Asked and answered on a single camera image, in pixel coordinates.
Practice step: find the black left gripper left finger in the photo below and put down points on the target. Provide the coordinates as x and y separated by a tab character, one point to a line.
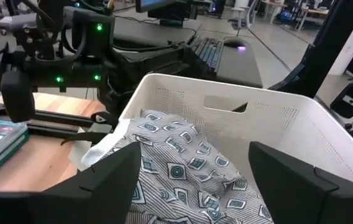
102	193

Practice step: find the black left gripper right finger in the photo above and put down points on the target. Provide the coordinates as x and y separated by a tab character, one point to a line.
300	199

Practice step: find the grey patterned cloth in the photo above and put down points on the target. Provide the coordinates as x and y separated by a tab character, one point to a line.
179	174

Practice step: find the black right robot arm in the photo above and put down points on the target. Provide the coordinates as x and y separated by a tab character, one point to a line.
123	65

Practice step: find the white paper sheet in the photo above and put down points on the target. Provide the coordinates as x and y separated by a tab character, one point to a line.
78	152

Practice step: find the white textured plastic bin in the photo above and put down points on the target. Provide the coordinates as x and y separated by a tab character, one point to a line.
288	130

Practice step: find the black computer monitor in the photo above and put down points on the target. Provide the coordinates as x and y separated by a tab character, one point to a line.
154	4

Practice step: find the dark grey cart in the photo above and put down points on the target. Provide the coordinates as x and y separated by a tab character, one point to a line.
241	68

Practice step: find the black computer mouse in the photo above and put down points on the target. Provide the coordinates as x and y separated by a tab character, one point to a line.
235	42

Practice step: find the black keyboard coloured keys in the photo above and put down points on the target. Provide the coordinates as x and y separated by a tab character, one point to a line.
209	53

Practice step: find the wood top workbench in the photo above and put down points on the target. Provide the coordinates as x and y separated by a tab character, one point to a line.
314	14

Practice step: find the grey office chair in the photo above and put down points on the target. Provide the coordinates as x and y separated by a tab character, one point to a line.
245	14

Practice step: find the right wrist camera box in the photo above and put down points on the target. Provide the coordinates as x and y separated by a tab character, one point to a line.
18	21

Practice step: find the black diagonal stand post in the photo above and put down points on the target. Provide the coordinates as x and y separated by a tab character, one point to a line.
325	49

